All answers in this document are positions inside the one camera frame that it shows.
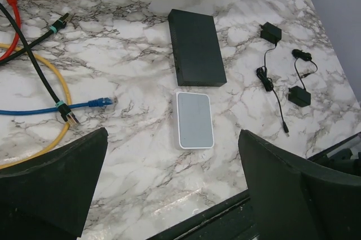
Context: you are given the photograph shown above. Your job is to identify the black power adapter with cable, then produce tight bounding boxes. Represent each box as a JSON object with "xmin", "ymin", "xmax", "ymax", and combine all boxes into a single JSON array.
[{"xmin": 256, "ymin": 22, "xmax": 289, "ymax": 136}]

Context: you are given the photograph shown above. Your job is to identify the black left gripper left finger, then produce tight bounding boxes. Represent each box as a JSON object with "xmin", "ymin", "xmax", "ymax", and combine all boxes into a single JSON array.
[{"xmin": 1, "ymin": 128, "xmax": 108, "ymax": 239}]

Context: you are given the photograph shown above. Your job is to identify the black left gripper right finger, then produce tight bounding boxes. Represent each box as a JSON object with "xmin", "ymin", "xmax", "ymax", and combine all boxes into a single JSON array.
[{"xmin": 238, "ymin": 130, "xmax": 360, "ymax": 239}]

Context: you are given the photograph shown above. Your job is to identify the black network switch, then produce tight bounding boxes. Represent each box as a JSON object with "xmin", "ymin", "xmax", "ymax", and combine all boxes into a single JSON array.
[{"xmin": 168, "ymin": 9, "xmax": 227, "ymax": 87}]

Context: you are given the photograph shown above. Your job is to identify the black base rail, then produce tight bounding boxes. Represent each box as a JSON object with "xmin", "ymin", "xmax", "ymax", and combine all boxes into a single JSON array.
[{"xmin": 155, "ymin": 134, "xmax": 360, "ymax": 239}]

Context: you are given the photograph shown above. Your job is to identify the yellow ethernet cable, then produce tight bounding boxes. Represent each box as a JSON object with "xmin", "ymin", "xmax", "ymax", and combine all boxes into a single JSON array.
[{"xmin": 0, "ymin": 43, "xmax": 71, "ymax": 170}]

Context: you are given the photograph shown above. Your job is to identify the black ethernet cable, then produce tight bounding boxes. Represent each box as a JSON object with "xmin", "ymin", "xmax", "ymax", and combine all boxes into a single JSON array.
[{"xmin": 0, "ymin": 2, "xmax": 82, "ymax": 127}]

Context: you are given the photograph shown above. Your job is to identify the blue ethernet cable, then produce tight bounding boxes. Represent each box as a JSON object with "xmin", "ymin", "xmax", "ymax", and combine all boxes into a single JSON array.
[{"xmin": 0, "ymin": 97, "xmax": 117, "ymax": 116}]

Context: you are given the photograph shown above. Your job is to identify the white grey small switch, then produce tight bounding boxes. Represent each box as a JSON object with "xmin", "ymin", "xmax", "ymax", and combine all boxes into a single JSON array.
[{"xmin": 172, "ymin": 92, "xmax": 214, "ymax": 150}]

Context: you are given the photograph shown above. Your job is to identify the small black power adapter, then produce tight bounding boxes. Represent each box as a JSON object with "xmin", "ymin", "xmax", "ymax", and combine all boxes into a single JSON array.
[{"xmin": 288, "ymin": 49, "xmax": 318, "ymax": 108}]

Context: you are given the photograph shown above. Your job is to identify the red ethernet cable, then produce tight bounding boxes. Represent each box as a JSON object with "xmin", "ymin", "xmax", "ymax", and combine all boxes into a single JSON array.
[{"xmin": 0, "ymin": 0, "xmax": 23, "ymax": 62}]

